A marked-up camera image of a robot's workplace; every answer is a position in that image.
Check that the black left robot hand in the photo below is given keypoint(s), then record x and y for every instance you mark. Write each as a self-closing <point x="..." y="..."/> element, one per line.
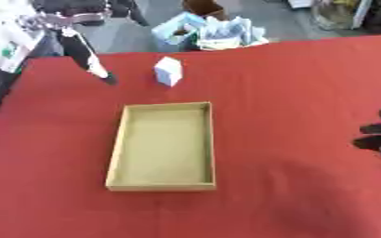
<point x="79" y="51"/>

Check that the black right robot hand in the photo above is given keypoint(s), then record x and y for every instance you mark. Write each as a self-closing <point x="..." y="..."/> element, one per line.
<point x="379" y="141"/>

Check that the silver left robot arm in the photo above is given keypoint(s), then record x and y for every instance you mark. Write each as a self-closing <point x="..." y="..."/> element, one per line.
<point x="12" y="37"/>

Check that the small white box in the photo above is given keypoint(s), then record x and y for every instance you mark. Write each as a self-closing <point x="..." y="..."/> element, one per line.
<point x="168" y="71"/>

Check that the tan cardboard box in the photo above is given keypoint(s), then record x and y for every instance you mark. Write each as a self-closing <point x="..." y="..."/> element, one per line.
<point x="164" y="147"/>

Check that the pale blue bag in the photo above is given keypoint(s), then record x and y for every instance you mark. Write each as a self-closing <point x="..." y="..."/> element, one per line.
<point x="173" y="32"/>

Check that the brown bag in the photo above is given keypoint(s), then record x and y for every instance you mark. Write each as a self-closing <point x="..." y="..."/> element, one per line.
<point x="203" y="7"/>

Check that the white plastic bag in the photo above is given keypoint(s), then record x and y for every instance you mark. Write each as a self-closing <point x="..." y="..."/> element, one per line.
<point x="229" y="34"/>

